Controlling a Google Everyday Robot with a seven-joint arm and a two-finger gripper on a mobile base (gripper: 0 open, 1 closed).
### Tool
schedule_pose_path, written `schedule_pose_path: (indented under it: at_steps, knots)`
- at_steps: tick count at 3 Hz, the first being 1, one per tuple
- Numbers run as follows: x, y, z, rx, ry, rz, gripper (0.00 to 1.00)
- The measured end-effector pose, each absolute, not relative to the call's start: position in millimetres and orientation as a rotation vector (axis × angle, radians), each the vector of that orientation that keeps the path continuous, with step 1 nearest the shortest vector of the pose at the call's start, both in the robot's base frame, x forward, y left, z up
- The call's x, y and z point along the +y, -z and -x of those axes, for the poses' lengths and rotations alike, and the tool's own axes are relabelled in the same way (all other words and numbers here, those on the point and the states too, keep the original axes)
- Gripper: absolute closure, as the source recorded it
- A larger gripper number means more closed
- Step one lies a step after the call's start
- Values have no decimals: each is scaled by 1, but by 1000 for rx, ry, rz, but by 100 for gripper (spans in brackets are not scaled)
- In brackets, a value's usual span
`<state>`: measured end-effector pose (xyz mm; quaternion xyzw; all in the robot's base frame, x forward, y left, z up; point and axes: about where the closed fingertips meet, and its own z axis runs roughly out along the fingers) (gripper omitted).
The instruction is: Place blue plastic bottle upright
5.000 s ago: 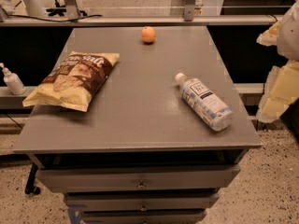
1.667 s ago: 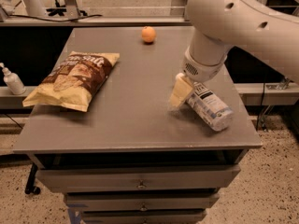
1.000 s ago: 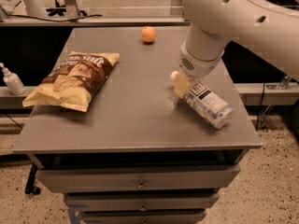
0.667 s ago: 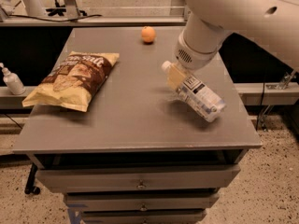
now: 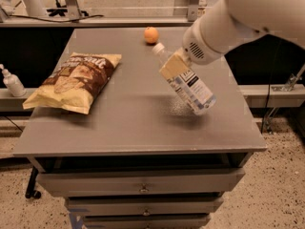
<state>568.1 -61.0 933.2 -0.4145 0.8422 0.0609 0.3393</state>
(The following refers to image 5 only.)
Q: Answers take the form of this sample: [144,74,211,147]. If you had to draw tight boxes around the grey drawer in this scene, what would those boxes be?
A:
[66,196,223,216]
[37,168,245,198]
[84,214,211,229]

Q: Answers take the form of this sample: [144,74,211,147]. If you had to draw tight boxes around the orange fruit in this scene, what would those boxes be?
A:
[144,27,159,44]

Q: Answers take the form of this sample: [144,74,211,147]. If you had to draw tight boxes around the bottom grey drawer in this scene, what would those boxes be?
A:
[84,214,211,229]

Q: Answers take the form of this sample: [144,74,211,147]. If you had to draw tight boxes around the black cable on shelf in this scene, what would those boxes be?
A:
[9,13,105,24]

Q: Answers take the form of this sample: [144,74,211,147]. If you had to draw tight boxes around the grey drawer cabinet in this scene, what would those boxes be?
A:
[12,27,268,229]

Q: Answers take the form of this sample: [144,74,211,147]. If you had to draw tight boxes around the top grey drawer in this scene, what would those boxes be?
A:
[37,168,245,198]

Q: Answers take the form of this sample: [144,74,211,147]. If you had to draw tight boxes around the yellow brown chip bag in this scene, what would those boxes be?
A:
[23,52,122,115]

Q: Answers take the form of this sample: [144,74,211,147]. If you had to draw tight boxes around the black caster leg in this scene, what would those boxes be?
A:
[25,167,41,199]

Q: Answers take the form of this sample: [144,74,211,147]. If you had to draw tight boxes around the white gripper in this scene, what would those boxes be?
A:
[159,14,233,80]

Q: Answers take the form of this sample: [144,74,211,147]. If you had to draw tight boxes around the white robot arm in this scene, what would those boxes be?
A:
[177,0,305,84]

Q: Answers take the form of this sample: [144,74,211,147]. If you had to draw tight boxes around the clear plastic water bottle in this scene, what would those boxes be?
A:
[152,43,215,115]

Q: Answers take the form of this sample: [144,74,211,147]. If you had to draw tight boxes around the grey metal frame post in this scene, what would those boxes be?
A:
[65,0,81,19]
[187,0,199,22]

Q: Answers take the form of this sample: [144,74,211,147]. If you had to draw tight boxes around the middle grey drawer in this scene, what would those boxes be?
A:
[66,196,223,216]

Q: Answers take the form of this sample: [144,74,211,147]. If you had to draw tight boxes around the white pump dispenser bottle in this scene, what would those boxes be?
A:
[0,64,26,97]

